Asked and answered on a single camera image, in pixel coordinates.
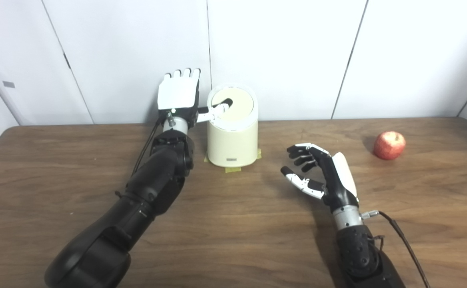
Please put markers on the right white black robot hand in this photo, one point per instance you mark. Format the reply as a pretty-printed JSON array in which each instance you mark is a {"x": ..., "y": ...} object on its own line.
[{"x": 339, "y": 184}]

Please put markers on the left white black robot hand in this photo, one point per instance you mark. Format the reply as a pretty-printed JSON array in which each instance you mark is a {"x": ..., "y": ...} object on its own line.
[{"x": 177, "y": 92}]

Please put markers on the red apple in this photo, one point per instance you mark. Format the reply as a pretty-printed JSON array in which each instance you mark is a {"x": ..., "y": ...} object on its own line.
[{"x": 389, "y": 146}]

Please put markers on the cream round bin lid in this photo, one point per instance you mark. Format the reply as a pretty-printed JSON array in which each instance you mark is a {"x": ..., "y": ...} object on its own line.
[{"x": 241, "y": 106}]

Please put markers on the cream-colored round bin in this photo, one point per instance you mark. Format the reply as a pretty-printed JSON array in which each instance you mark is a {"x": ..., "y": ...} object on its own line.
[{"x": 233, "y": 144}]

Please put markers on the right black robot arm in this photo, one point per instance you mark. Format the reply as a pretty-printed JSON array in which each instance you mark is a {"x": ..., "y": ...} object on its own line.
[{"x": 357, "y": 256}]

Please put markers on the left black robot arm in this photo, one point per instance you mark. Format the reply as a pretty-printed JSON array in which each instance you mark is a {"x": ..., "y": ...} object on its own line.
[{"x": 149, "y": 188}]

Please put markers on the gray wall label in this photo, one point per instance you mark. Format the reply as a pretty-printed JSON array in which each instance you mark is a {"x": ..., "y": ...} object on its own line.
[{"x": 9, "y": 84}]

